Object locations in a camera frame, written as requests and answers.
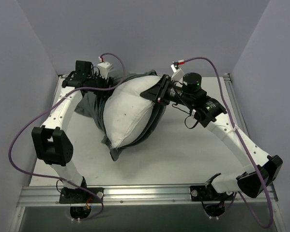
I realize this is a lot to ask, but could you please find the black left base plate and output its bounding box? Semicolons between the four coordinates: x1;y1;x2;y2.
59;187;100;204

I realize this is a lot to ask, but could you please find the aluminium rail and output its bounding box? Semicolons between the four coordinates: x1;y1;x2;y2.
59;73;230;80
16;180;278;207
223;73;265;182

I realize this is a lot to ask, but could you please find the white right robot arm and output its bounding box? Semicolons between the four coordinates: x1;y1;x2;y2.
140;72;283;200

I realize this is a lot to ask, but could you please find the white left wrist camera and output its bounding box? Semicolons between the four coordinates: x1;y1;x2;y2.
97;61;113;79

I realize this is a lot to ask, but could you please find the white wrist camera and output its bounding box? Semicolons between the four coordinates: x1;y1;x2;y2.
171;64;184;81
97;61;113;79

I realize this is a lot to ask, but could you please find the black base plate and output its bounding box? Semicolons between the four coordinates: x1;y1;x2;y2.
190;185;234;202
59;187;100;204

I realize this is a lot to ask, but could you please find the aluminium back rail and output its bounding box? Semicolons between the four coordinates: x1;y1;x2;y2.
59;73;230;80

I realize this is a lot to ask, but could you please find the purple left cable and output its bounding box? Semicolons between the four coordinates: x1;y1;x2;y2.
8;53;126;222

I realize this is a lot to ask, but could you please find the aluminium right side rail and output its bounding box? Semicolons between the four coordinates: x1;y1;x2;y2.
223;73;265;182

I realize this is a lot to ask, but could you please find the thin black right cable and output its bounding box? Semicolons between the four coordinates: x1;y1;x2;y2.
171;101;201;130

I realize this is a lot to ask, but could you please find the aluminium front rail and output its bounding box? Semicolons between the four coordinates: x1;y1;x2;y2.
16;180;278;207

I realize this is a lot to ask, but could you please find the purple cable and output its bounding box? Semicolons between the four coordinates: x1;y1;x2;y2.
8;53;126;222
173;57;274;229

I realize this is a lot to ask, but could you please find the white pillow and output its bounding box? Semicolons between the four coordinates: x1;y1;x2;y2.
103;75;163;149

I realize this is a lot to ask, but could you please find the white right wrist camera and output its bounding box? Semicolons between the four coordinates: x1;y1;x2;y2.
171;64;184;81

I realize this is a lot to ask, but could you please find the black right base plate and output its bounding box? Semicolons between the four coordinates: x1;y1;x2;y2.
190;185;234;202

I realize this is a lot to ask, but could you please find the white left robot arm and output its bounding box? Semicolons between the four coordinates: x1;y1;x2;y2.
31;60;113;203

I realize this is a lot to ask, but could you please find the grey green pillowcase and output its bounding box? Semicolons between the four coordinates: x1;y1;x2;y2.
74;69;167;162

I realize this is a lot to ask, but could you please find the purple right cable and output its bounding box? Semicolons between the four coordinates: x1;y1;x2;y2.
173;57;274;229

